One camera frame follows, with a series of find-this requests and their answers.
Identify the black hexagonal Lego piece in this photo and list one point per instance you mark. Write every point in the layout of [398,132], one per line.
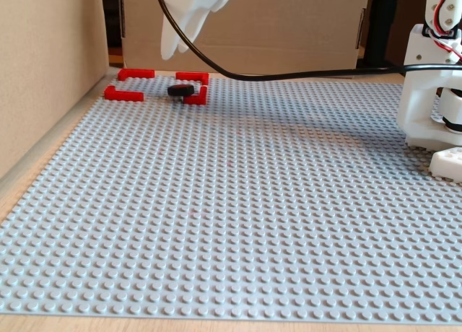
[179,90]

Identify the brown cardboard box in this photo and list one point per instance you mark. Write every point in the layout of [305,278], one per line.
[288,29]

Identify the grey studded Lego baseplate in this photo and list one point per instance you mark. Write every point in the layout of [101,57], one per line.
[216,220]

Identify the red L-shaped Lego beam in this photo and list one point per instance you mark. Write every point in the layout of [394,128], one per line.
[198,99]
[122,95]
[135,74]
[191,75]

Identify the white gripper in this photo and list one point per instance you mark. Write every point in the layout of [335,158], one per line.
[188,12]

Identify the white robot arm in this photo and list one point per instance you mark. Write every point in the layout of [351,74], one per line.
[453,11]

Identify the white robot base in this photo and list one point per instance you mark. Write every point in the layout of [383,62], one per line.
[415,104]

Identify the beige cardboard panel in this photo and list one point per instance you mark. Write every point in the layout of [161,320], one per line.
[43,75]

